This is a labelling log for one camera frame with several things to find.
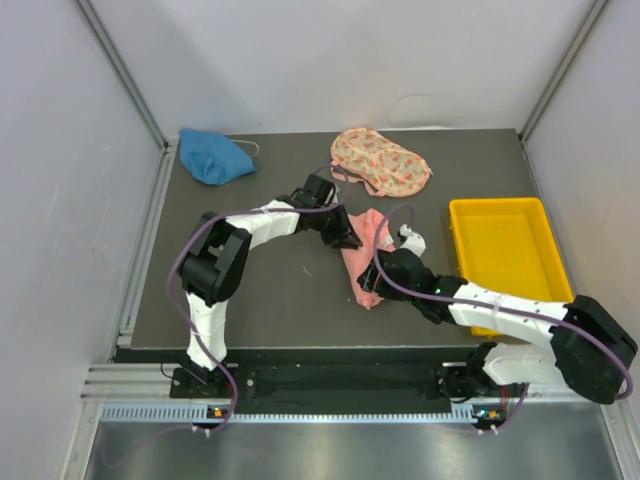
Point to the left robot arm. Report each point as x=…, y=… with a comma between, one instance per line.
x=212, y=263

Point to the floral patterned cloth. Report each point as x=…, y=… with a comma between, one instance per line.
x=363, y=155

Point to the slotted cable duct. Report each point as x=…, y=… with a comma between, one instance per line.
x=206, y=414

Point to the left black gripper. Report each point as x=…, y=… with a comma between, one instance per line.
x=342, y=235

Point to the yellow plastic tray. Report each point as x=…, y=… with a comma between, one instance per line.
x=507, y=253

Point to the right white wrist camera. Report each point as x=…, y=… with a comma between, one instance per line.
x=411, y=240

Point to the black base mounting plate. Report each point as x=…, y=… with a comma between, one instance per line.
x=338, y=388

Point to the blue cloth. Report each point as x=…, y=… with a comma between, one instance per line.
x=215, y=159

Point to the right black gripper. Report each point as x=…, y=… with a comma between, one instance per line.
x=368, y=280

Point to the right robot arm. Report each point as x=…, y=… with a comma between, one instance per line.
x=576, y=344

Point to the pink t shirt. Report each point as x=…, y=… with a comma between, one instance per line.
x=357, y=261

